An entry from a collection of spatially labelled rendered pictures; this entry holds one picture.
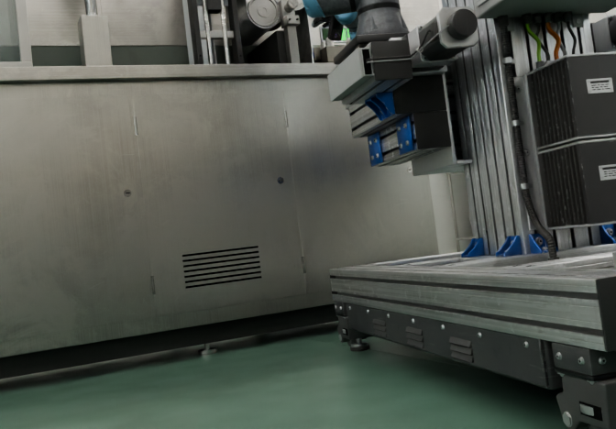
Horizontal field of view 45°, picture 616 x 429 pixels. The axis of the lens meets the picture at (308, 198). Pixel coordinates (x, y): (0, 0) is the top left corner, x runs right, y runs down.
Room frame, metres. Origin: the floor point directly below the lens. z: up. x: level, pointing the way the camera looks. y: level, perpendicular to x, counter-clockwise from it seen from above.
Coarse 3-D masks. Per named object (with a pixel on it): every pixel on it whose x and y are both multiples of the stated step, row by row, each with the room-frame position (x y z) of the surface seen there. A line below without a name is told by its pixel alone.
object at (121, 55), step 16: (32, 48) 2.68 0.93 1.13; (48, 48) 2.70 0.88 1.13; (64, 48) 2.72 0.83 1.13; (112, 48) 2.80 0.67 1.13; (128, 48) 2.82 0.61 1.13; (144, 48) 2.85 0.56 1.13; (160, 48) 2.87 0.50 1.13; (176, 48) 2.90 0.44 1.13; (224, 48) 2.98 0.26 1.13; (48, 64) 2.70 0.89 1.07; (64, 64) 2.72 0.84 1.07; (80, 64) 2.74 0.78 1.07; (128, 64) 2.82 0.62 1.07; (144, 64) 2.84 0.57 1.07; (160, 64) 2.87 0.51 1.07; (176, 64) 2.89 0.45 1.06
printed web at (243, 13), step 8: (240, 0) 2.73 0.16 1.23; (240, 8) 2.73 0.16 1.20; (208, 16) 2.64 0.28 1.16; (240, 16) 2.74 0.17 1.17; (248, 16) 2.68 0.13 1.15; (240, 24) 2.76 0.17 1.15; (248, 24) 2.71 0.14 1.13; (256, 24) 2.69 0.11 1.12; (240, 32) 2.80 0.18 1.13; (248, 32) 2.77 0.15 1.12; (256, 32) 2.75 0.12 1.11; (264, 32) 2.77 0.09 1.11; (248, 40) 2.84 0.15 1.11; (256, 40) 2.88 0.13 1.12
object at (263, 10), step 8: (256, 0) 2.69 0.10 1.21; (264, 0) 2.71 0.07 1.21; (272, 0) 2.71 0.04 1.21; (248, 8) 2.67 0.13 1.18; (256, 8) 2.69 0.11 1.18; (264, 8) 2.70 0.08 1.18; (272, 8) 2.72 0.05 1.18; (256, 16) 2.69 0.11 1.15; (264, 16) 2.70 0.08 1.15; (272, 16) 2.72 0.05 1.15; (264, 24) 2.70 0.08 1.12; (272, 24) 2.71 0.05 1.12
